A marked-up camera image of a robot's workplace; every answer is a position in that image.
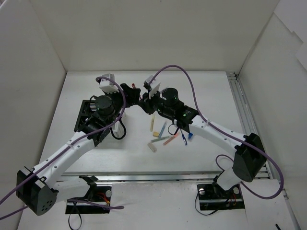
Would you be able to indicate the small yellow eraser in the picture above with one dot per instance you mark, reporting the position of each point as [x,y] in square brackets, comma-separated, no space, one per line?
[156,134]

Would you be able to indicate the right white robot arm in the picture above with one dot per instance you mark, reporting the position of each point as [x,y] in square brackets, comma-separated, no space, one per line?
[245,148]

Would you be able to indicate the cream eraser stick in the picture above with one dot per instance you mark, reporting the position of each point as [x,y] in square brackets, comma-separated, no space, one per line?
[152,123]

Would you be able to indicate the aluminium front rail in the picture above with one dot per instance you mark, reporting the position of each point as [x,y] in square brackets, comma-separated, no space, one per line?
[125,177]

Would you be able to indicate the aluminium side rail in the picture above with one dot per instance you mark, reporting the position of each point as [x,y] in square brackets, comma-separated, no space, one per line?
[242,106]

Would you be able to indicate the beige rectangular eraser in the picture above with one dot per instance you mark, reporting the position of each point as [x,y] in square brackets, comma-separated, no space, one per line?
[152,147]

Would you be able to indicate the orange red marker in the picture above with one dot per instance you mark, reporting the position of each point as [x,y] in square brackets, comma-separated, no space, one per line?
[170,139]

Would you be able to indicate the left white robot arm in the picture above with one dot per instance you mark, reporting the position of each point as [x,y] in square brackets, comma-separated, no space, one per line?
[39,187]

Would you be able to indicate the blue ballpoint pen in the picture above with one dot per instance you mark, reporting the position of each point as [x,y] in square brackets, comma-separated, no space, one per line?
[183,137]

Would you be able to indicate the green grey marker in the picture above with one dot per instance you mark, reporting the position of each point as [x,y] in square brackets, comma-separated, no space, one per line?
[159,139]

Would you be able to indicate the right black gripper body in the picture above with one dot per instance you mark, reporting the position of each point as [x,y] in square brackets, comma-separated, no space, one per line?
[148,103]

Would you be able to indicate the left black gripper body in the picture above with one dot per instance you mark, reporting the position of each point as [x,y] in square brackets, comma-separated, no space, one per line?
[129,93]

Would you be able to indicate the black slatted organizer box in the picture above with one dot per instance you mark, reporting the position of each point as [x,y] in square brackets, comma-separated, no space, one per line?
[87,108]

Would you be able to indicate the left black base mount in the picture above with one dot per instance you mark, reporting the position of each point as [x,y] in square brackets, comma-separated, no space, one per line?
[101,195]

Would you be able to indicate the white slatted organizer box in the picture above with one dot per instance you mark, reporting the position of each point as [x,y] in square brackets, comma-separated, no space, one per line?
[117,128]

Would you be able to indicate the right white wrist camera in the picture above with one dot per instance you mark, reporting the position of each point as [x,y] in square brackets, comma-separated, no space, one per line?
[151,86]

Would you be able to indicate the teal blue pen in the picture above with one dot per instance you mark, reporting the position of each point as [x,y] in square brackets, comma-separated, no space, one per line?
[162,129]

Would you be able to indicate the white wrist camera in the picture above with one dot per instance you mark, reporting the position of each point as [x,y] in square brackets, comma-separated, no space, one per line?
[106,83]
[151,86]

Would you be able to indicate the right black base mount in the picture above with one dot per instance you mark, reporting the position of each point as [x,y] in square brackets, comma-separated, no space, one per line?
[211,201]

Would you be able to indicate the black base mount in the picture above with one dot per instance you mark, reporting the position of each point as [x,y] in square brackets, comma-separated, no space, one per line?
[101,195]
[211,201]

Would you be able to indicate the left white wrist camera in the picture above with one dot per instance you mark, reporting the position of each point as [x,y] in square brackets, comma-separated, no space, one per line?
[106,83]

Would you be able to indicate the clear blue-capped glue bottle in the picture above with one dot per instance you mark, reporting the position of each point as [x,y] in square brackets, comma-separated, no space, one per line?
[190,136]

